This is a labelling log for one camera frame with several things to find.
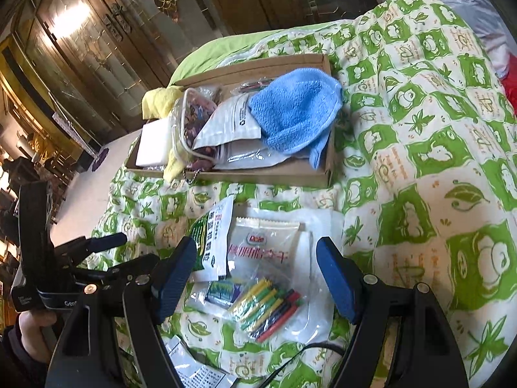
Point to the yellow fluffy cloth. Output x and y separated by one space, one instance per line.
159 101

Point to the blue terry cloth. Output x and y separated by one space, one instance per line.
295 109

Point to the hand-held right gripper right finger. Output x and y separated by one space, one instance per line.
337 275

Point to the white plastic bag red print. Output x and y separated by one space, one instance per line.
230 121

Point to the small purple item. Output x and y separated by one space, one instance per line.
99 159

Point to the green patterned quilt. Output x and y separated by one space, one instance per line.
424 129

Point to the green white medicine packet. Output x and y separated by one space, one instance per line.
210 242

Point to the lime green bedsheet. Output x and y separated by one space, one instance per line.
210 52

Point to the white printed paper sheet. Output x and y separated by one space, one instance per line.
194 372

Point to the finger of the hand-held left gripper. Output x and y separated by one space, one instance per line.
121 268
101 242

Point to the shallow cardboard box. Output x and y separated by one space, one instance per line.
262 178

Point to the clear zip bag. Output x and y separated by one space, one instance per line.
250 157

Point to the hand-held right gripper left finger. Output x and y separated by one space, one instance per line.
177 275

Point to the translucent plastic bag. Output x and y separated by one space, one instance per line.
464 4

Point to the white snack packet red print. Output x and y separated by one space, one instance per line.
262 250

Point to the red cloth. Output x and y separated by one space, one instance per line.
511 93

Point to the clear bag of crayons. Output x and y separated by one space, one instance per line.
266 307

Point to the small purple green packet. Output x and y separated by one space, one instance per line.
222 293

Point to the wooden cabinet with glass doors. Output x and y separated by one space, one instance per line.
101 48

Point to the white pad packet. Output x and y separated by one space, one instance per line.
153 145

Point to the person's left forearm dark sleeve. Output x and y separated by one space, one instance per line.
20 367

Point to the person's left hand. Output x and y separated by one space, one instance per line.
34 329

